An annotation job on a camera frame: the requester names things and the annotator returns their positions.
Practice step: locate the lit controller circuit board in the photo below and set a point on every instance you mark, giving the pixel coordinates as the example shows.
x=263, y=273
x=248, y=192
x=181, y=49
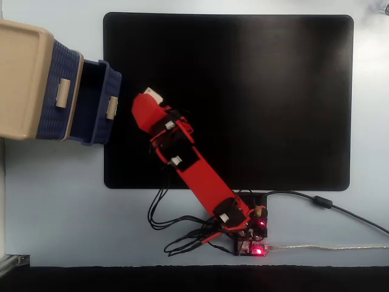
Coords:
x=256, y=249

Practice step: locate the aluminium profile post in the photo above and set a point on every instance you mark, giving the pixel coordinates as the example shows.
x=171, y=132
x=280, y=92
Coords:
x=13, y=261

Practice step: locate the white toy brick block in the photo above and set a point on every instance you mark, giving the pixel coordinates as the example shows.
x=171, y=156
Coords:
x=154, y=93

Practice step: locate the black table mat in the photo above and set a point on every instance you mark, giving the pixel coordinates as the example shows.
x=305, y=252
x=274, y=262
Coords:
x=258, y=91

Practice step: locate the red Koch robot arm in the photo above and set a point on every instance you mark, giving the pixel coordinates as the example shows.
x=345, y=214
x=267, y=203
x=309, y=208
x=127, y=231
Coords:
x=203, y=179

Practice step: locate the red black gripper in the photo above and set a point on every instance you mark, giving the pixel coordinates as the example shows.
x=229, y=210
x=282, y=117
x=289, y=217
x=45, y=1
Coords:
x=170, y=124

